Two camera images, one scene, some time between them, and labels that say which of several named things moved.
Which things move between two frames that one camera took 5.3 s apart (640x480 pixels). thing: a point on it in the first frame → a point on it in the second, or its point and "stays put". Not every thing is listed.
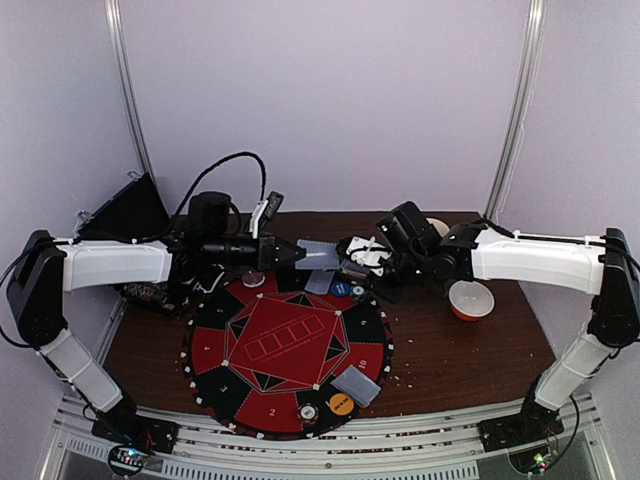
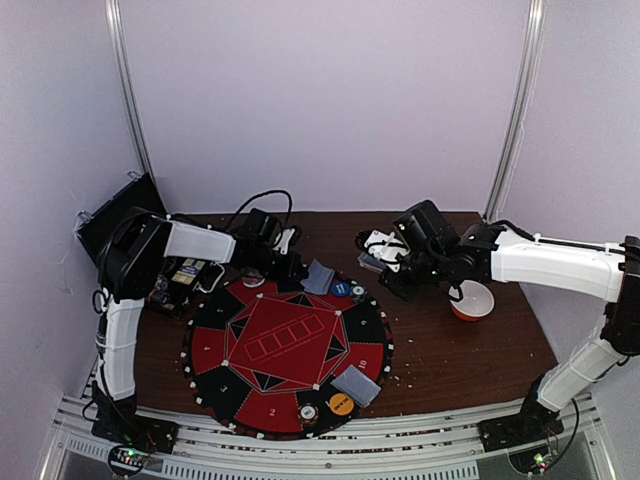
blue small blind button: [340, 289] stays put
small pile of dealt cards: [356, 385] stays put
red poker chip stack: [308, 413] stays put
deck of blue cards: [354, 269] → [368, 262]
